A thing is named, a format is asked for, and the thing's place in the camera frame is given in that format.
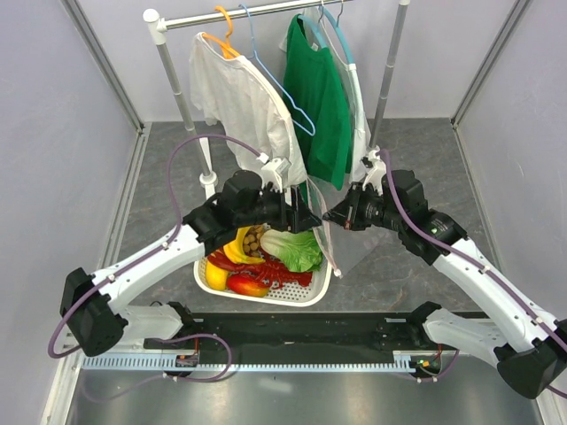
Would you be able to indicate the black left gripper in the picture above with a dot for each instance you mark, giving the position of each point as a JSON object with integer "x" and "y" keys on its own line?
{"x": 296, "y": 219}

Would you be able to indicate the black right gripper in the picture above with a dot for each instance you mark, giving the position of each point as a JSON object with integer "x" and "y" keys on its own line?
{"x": 347, "y": 212}

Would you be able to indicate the clear pink zip bag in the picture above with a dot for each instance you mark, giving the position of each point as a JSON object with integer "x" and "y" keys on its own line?
{"x": 344, "y": 249}

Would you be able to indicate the red plastic lobster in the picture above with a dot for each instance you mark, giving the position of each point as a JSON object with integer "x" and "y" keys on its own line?
{"x": 272, "y": 272}

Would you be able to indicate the yellow banana bunch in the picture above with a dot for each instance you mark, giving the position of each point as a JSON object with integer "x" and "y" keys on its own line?
{"x": 235, "y": 253}

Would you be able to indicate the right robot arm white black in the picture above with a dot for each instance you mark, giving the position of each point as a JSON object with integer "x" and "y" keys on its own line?
{"x": 526, "y": 344}

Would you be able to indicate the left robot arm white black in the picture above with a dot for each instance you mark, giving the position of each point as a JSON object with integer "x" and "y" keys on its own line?
{"x": 94, "y": 307}

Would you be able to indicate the green lettuce head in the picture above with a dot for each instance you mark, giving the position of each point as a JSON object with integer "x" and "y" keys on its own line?
{"x": 298, "y": 252}

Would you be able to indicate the brown longan bunch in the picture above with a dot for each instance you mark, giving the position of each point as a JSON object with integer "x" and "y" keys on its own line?
{"x": 251, "y": 242}

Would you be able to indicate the white perforated plastic basket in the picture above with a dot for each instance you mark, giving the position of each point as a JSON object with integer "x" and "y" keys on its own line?
{"x": 290, "y": 295}

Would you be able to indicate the red yellow mango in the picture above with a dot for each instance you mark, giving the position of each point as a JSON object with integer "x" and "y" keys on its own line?
{"x": 247, "y": 285}

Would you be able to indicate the yellow lemon fruit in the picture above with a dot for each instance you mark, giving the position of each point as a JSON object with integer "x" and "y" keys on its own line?
{"x": 216, "y": 277}

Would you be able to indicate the green t-shirt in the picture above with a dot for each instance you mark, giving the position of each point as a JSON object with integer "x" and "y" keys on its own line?
{"x": 319, "y": 107}

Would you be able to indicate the white t-shirt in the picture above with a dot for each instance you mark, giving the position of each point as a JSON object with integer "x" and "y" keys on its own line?
{"x": 235, "y": 93}

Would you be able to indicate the white garment on right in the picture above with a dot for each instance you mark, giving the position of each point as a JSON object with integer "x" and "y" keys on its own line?
{"x": 349, "y": 79}

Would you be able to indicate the teal clothes hanger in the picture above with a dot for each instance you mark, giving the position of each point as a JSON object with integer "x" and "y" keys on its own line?
{"x": 322, "y": 29}

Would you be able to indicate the grey white clothes rack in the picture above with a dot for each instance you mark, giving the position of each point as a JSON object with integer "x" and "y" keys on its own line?
{"x": 158, "y": 27}

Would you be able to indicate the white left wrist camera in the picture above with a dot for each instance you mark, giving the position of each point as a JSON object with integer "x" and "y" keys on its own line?
{"x": 274, "y": 170}

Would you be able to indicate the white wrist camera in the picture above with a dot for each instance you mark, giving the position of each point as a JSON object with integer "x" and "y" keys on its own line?
{"x": 274, "y": 170}
{"x": 376, "y": 171}

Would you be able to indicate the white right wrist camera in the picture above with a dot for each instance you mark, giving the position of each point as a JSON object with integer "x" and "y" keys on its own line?
{"x": 376, "y": 171}

